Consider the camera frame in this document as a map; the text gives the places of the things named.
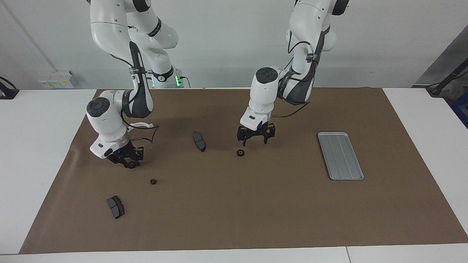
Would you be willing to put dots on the brown table mat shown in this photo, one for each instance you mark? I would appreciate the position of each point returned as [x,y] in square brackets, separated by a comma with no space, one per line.
[256,204]

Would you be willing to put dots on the white power socket box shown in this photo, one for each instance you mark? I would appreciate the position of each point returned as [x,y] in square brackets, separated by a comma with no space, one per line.
[55,79]

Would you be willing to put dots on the silver metal tray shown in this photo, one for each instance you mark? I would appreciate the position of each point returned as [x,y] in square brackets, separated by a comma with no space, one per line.
[340,157]

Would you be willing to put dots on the blue crate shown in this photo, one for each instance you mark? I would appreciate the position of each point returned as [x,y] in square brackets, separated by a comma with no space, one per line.
[461,109]

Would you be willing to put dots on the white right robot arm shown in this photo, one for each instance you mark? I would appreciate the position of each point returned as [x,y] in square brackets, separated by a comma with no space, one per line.
[106,120]

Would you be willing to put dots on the white curved plastic bracket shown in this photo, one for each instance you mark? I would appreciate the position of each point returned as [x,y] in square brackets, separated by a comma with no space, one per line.
[146,125]

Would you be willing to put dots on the black stand pole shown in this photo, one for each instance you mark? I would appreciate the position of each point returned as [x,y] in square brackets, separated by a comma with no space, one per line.
[444,82]

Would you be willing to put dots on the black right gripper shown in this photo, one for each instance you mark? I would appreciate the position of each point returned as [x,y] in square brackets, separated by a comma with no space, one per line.
[124,155]

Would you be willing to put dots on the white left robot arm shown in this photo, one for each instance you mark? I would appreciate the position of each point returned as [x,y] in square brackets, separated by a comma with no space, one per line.
[263,91]

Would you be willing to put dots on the black clamp mount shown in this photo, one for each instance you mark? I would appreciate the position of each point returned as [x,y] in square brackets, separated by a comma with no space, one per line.
[7,93]

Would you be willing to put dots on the dark grey brake pad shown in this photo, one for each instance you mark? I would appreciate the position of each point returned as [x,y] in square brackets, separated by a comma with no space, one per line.
[116,208]
[199,140]

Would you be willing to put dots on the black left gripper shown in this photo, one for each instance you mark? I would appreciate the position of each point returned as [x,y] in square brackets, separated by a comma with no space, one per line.
[257,130]

